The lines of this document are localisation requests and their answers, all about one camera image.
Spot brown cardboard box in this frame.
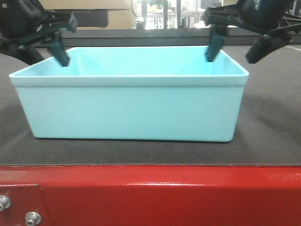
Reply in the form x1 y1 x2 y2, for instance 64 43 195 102
40 0 137 30

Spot red conveyor frame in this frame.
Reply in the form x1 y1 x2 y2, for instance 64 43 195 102
0 166 301 226

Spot silver hex bolt left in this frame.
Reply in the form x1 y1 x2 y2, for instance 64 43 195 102
0 195 11 211

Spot silver hex bolt right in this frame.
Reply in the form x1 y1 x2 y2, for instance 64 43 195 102
25 212 42 226

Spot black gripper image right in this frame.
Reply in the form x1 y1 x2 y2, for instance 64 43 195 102
203 0 301 64

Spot black box on cardboard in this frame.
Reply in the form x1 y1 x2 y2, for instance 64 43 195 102
47 9 109 27

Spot silver hex bolt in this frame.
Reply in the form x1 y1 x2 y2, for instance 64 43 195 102
25 212 42 226
0 195 11 211

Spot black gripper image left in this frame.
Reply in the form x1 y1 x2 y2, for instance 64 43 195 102
0 0 78 67

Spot light blue plastic bin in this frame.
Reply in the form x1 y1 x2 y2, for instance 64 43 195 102
9 46 249 142

